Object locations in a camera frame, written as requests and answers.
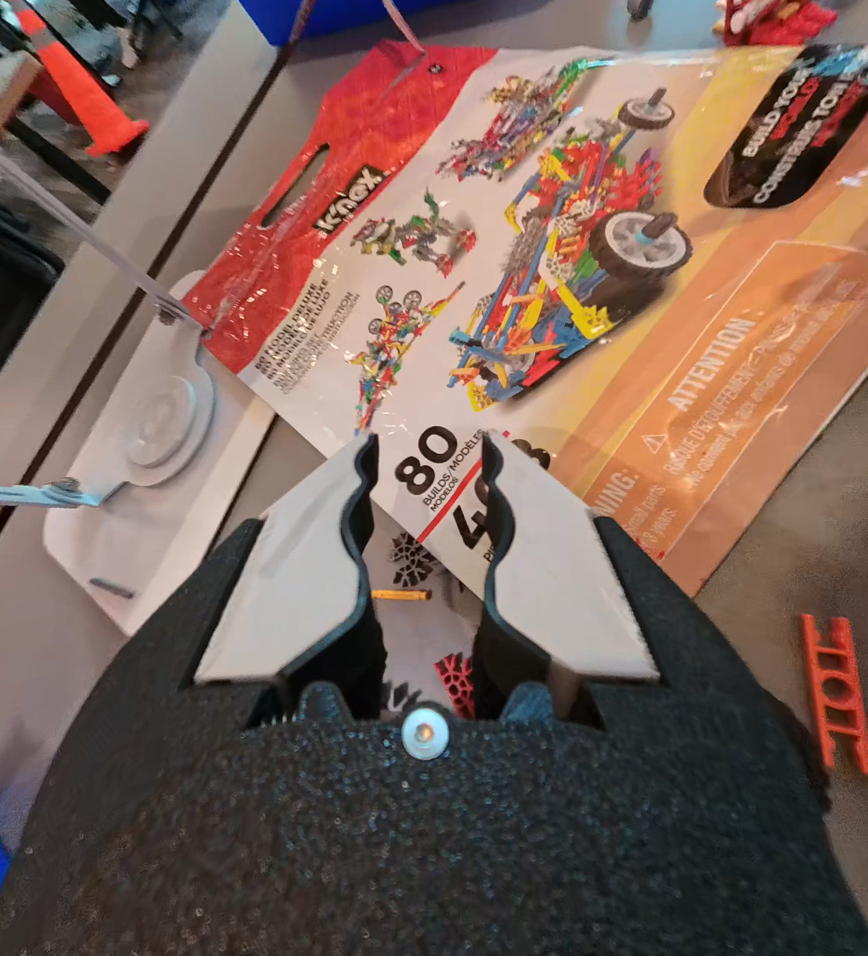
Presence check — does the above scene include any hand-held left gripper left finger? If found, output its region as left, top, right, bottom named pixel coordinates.
left=193, top=433, right=390, bottom=721

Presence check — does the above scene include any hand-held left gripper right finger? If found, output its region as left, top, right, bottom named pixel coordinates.
left=470, top=435, right=661, bottom=721

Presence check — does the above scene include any dark grey snowflake connector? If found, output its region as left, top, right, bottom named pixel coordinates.
left=387, top=532, right=446, bottom=587

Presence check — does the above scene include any small red fan connector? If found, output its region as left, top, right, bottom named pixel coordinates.
left=434, top=652, right=476, bottom=718

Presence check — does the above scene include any printed toy set bag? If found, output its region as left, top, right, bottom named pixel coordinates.
left=180, top=41, right=868, bottom=598

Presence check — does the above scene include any silver metal stand bar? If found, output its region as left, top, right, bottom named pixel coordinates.
left=0, top=481, right=124, bottom=510
left=0, top=119, right=207, bottom=333

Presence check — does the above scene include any orange ladder piece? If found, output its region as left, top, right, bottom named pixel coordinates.
left=800, top=612, right=868, bottom=778

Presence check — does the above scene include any black fabric seat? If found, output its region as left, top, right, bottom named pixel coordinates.
left=0, top=194, right=65, bottom=442

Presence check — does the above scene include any orange traffic cone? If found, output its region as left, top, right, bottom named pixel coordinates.
left=14, top=6, right=149, bottom=156

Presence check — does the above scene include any colourful toy model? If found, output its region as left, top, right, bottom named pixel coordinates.
left=714, top=0, right=840, bottom=47

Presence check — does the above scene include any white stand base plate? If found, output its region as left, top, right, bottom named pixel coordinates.
left=44, top=269, right=278, bottom=636

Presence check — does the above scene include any white round stand mount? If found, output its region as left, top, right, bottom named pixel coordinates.
left=68, top=321, right=218, bottom=509

